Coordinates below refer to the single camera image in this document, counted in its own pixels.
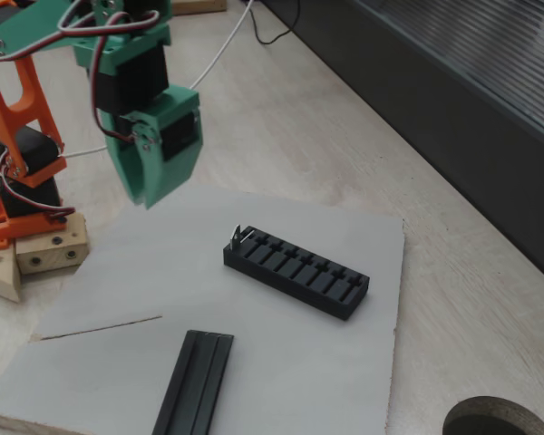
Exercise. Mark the wooden base beam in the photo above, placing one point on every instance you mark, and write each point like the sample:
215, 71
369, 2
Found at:
50, 254

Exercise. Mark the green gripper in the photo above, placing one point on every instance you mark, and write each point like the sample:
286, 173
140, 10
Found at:
174, 156

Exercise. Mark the black slotted holder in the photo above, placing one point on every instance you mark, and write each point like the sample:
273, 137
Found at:
276, 283

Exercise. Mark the black aluminium profile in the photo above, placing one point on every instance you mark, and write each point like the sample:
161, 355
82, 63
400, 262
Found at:
195, 385

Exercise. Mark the wooden wedge block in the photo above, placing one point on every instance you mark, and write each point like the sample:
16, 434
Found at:
0, 276

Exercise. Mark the thin silver metal tool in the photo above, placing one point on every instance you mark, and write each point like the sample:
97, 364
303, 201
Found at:
236, 238

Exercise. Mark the grey plywood board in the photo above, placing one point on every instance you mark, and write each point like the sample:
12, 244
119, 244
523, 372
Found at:
163, 272

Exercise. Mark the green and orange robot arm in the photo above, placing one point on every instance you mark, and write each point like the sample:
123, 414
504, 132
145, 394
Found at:
27, 31

